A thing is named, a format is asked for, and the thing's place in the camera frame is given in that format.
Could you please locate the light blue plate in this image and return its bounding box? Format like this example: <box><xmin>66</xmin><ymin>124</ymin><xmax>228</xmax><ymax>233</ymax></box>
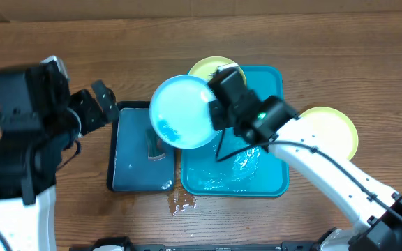
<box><xmin>149</xmin><ymin>75</ymin><xmax>218</xmax><ymax>149</ymax></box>

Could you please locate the green scrubbing sponge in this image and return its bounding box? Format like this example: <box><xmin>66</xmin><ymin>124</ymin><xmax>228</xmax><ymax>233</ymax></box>
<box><xmin>146</xmin><ymin>128</ymin><xmax>165</xmax><ymax>161</ymax></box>

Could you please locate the yellow-green plate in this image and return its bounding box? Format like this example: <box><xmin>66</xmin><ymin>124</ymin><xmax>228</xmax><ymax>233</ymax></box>
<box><xmin>301</xmin><ymin>107</ymin><xmax>359</xmax><ymax>160</ymax></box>
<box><xmin>188</xmin><ymin>56</ymin><xmax>236</xmax><ymax>84</ymax></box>

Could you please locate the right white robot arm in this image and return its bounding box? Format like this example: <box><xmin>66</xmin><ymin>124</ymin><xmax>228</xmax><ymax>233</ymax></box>
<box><xmin>209</xmin><ymin>89</ymin><xmax>402</xmax><ymax>250</ymax></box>

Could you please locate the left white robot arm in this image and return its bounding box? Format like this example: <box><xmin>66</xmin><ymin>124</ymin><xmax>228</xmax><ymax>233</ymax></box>
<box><xmin>0</xmin><ymin>58</ymin><xmax>119</xmax><ymax>250</ymax></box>

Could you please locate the teal plastic serving tray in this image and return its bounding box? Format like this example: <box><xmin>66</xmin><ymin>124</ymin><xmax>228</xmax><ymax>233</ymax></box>
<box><xmin>180</xmin><ymin>64</ymin><xmax>290</xmax><ymax>198</ymax></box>

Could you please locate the black water tray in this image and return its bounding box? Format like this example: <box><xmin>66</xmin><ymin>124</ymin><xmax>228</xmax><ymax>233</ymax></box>
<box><xmin>106</xmin><ymin>101</ymin><xmax>176</xmax><ymax>192</ymax></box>

